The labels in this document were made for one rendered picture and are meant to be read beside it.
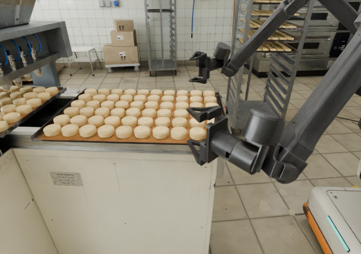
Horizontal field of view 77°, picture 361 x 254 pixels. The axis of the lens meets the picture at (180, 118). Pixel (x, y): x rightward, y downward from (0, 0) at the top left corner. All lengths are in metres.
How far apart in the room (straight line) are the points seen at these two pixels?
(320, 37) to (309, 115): 4.07
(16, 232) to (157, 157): 0.57
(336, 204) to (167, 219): 0.97
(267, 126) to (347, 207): 1.17
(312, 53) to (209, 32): 1.88
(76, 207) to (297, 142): 0.83
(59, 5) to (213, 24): 2.81
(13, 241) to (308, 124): 0.98
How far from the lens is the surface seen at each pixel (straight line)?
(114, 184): 0.87
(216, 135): 0.51
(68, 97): 1.10
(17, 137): 0.92
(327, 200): 1.57
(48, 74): 1.34
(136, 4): 4.64
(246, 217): 1.68
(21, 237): 1.08
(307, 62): 4.54
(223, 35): 4.86
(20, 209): 1.04
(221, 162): 0.82
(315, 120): 0.52
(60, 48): 1.25
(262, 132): 0.46
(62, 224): 1.14
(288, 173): 0.50
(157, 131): 0.69
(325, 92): 0.52
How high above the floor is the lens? 1.29
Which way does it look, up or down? 29 degrees down
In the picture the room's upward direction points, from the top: straight up
